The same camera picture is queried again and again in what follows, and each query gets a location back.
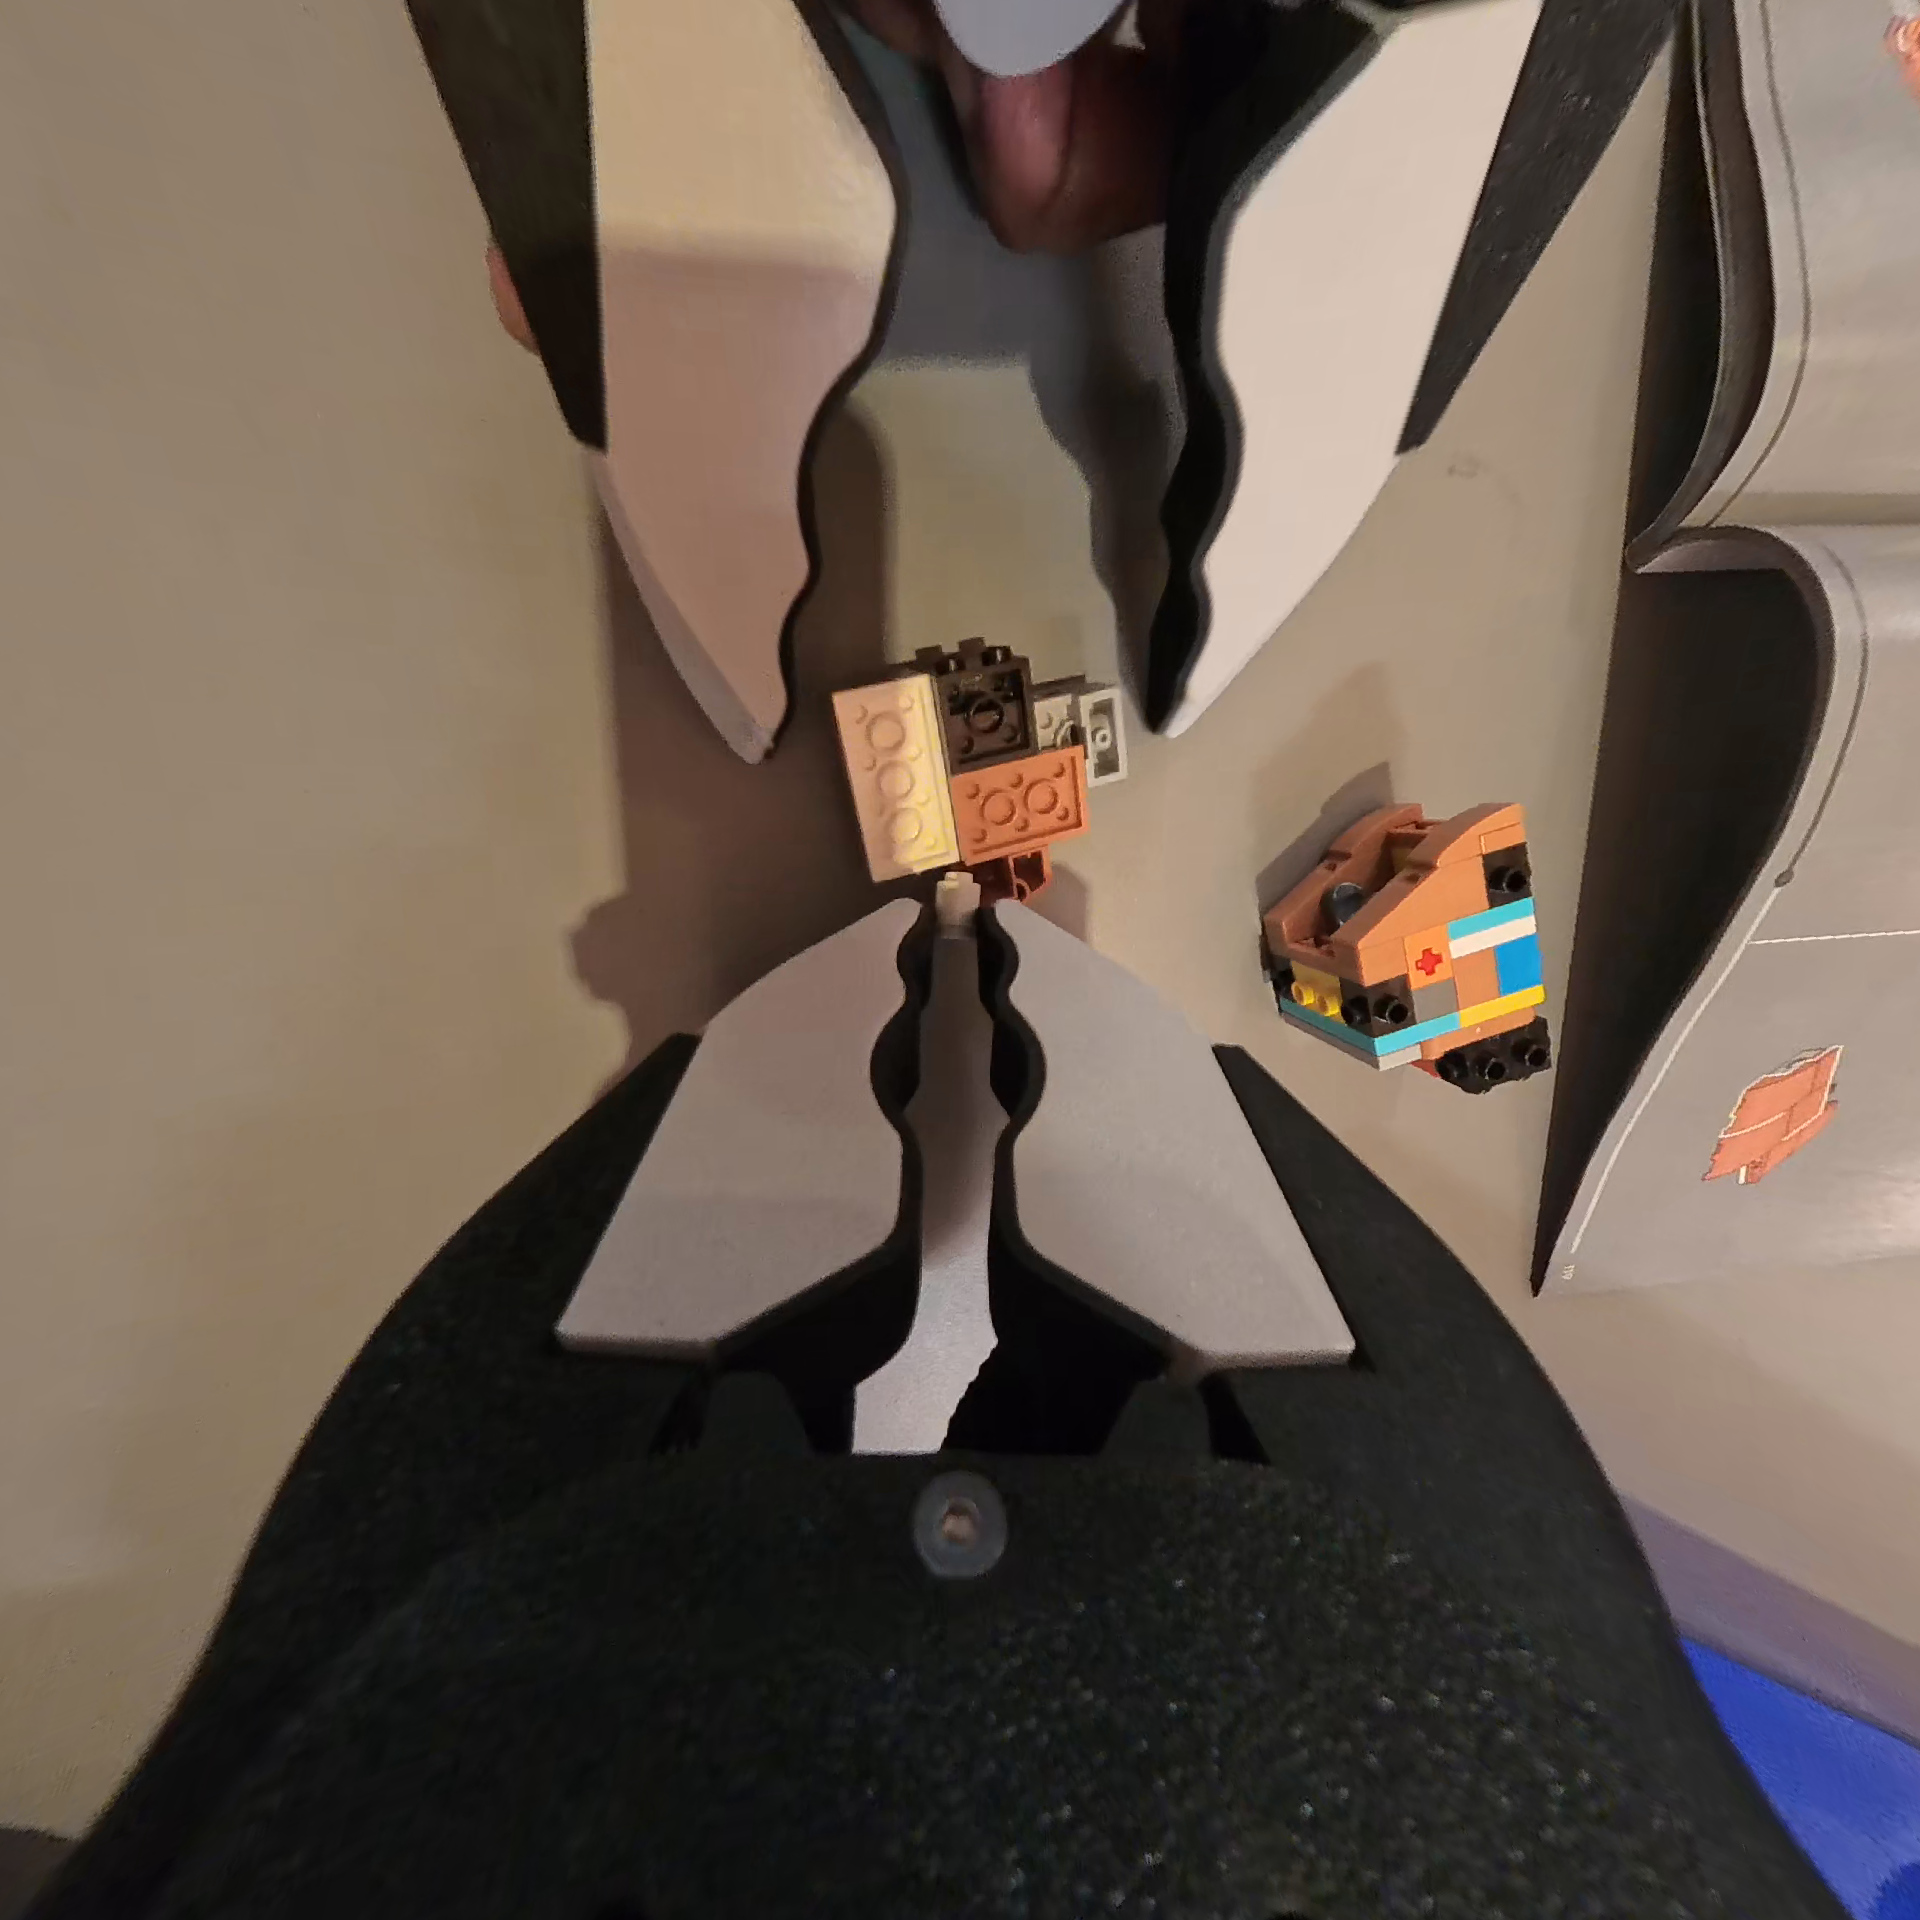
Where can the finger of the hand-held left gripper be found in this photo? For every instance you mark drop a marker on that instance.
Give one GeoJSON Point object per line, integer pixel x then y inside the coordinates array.
{"type": "Point", "coordinates": [722, 299]}
{"type": "Point", "coordinates": [1321, 299]}

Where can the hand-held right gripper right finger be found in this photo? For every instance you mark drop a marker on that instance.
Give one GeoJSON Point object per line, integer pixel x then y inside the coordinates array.
{"type": "Point", "coordinates": [1171, 1200]}

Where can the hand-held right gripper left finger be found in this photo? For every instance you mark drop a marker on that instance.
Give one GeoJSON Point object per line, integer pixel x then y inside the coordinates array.
{"type": "Point", "coordinates": [751, 1184]}

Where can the small white brick peg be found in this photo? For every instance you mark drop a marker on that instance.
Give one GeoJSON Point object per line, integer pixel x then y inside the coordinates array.
{"type": "Point", "coordinates": [955, 901]}

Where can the small brown brick assembly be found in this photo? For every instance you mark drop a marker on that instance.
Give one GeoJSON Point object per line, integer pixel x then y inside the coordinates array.
{"type": "Point", "coordinates": [974, 763]}

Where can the grey desk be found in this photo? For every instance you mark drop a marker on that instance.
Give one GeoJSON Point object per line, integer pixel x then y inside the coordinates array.
{"type": "Point", "coordinates": [300, 749]}

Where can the person's left hand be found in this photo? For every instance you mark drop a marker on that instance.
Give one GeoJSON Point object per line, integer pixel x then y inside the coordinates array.
{"type": "Point", "coordinates": [1050, 164]}

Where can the multicoloured brick model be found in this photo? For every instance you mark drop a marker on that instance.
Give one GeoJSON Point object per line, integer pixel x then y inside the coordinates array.
{"type": "Point", "coordinates": [1395, 930]}

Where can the instruction booklet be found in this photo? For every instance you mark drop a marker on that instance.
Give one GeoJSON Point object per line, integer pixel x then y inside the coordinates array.
{"type": "Point", "coordinates": [1725, 1049]}

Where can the blue plastic bin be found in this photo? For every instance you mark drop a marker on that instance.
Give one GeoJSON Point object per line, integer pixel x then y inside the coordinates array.
{"type": "Point", "coordinates": [1830, 1798]}

